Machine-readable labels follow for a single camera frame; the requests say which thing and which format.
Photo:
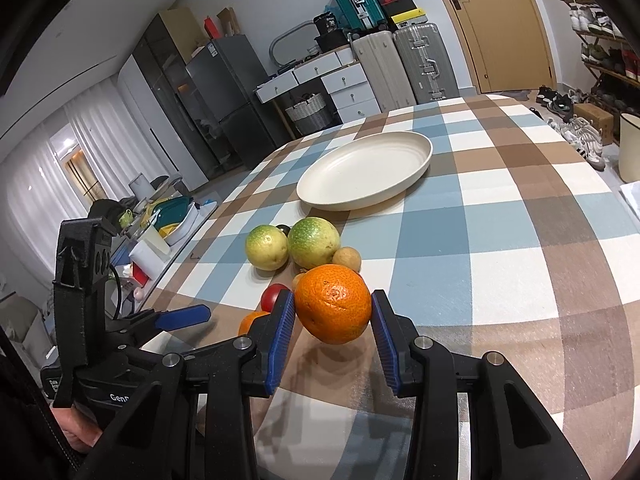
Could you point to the wooden door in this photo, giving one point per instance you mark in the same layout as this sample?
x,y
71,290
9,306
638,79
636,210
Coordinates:
x,y
504,43

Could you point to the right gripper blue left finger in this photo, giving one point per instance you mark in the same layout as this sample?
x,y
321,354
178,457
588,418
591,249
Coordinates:
x,y
186,415

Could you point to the woven laundry basket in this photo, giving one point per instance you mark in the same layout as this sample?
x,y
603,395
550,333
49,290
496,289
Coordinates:
x,y
312,114

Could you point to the checkered tablecloth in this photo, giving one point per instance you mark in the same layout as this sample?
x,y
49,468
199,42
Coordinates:
x,y
510,242

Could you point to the cardboard box on floor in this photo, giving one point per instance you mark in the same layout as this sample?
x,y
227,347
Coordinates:
x,y
601,120

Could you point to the white drawer desk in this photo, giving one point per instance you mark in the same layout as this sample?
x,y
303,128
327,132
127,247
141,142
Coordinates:
x,y
339,74

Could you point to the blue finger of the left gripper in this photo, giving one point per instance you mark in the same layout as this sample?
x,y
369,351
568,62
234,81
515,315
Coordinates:
x,y
182,317

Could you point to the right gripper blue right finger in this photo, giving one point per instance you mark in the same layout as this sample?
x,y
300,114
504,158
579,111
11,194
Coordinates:
x,y
512,435

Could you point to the cream round plate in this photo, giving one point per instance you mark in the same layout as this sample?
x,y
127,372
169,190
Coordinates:
x,y
366,172

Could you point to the dark grey refrigerator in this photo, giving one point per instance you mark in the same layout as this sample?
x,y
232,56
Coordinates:
x,y
227,72

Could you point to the black glass cabinet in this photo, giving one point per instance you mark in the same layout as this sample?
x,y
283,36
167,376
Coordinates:
x,y
164,70

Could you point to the beige suitcase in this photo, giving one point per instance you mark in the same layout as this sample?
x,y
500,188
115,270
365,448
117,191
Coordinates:
x,y
386,74

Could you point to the yellow passion fruit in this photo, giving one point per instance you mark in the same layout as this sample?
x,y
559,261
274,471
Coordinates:
x,y
266,248

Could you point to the white sneakers on floor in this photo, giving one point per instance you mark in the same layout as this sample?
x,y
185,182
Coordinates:
x,y
585,139

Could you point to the large orange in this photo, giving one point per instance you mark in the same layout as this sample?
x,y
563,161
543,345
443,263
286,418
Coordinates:
x,y
333,303

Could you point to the green passion fruit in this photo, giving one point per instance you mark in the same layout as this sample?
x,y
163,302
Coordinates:
x,y
313,241

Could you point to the wooden shoe rack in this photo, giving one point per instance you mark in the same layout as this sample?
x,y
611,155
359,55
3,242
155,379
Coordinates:
x,y
608,57

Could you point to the small orange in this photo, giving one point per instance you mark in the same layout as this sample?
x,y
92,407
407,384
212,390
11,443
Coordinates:
x,y
246,322

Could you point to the white curtains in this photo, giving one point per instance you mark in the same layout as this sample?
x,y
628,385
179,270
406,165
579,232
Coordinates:
x,y
37,191

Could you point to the person's left hand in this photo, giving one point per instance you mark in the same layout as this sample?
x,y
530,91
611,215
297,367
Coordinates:
x,y
81,432

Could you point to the red tomato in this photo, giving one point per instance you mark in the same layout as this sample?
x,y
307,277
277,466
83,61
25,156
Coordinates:
x,y
270,296

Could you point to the stacked shoe boxes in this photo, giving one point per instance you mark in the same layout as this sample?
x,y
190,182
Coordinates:
x,y
400,14

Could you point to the cream waste bin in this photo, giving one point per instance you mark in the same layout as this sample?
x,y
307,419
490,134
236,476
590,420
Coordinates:
x,y
629,159

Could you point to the dark plum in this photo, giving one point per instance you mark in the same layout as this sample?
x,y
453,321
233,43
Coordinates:
x,y
284,229

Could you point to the silver suitcase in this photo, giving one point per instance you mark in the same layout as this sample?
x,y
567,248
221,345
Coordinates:
x,y
427,63

